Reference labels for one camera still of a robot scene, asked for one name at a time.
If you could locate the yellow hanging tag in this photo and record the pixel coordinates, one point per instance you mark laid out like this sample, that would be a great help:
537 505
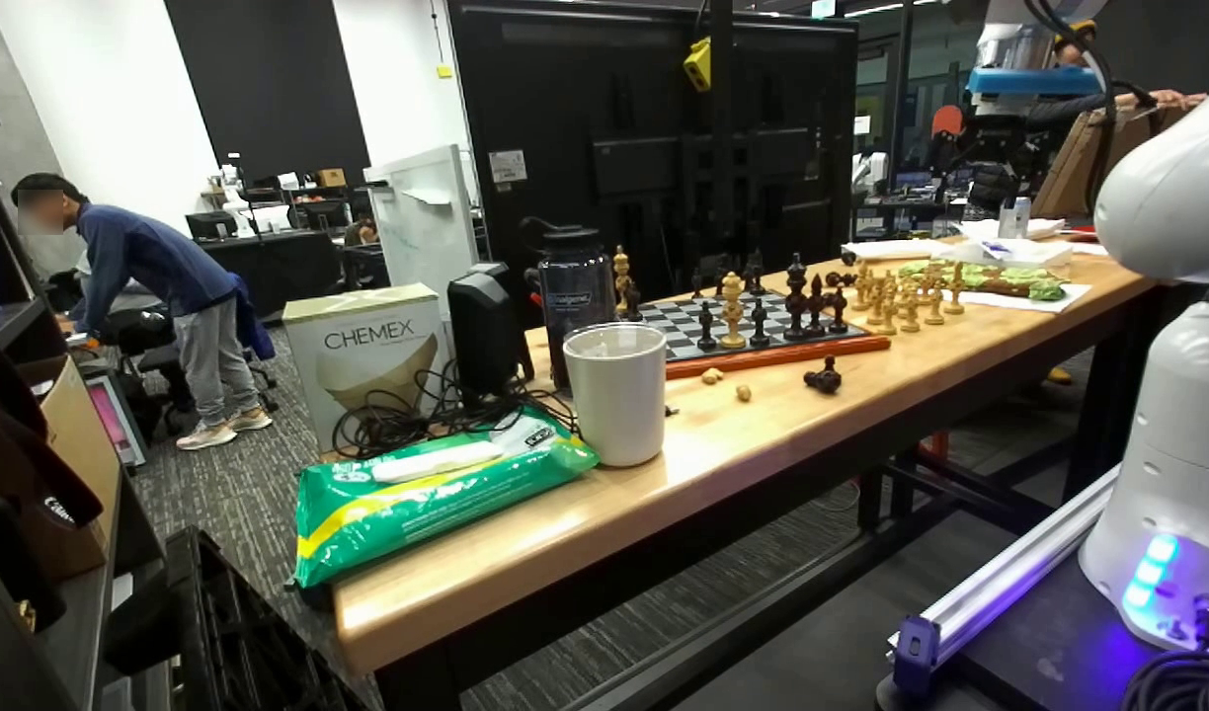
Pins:
697 65

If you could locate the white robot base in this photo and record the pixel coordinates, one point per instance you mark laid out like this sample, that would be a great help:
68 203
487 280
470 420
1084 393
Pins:
1147 556

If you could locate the white paper cup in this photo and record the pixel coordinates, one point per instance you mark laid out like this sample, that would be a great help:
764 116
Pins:
618 388

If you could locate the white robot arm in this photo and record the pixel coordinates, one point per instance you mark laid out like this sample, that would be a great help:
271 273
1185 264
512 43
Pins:
1031 48

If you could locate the tall dark chess piece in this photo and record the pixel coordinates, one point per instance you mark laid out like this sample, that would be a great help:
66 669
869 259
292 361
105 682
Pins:
795 299

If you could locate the dark chess piece lying front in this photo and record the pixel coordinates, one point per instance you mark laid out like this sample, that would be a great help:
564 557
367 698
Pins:
822 382

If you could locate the aluminium rail with blue bracket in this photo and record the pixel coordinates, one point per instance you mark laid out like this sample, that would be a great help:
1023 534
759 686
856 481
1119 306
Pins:
927 643

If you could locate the chess board with red frame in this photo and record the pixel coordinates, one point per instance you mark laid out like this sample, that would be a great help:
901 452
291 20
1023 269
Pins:
768 332

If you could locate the light chess king on board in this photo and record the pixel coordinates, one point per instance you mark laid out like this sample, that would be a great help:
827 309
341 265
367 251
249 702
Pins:
734 309

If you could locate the green wipes packet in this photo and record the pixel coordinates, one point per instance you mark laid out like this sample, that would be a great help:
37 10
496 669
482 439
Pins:
362 511

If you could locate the person in blue sweater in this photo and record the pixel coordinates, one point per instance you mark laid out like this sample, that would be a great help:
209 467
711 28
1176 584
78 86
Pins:
194 289

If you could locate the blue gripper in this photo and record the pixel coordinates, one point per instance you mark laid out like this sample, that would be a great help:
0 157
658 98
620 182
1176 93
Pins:
1031 82

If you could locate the white Chemex box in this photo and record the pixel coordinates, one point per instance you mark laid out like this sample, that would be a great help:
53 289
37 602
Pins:
365 348

